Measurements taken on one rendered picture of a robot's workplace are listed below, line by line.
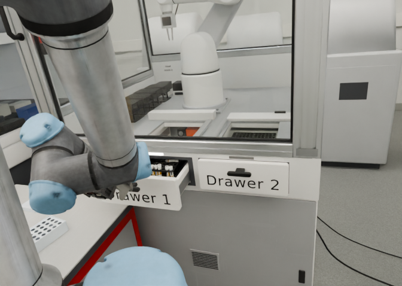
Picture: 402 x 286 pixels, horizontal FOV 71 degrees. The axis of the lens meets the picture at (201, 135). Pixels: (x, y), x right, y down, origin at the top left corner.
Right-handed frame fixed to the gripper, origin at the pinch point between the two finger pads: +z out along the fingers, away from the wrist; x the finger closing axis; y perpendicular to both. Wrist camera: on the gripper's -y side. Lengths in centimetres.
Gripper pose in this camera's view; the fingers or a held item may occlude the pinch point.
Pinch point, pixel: (124, 186)
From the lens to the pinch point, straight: 88.2
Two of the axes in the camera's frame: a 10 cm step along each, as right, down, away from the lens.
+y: -1.9, 8.4, -5.0
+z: 2.6, 5.3, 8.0
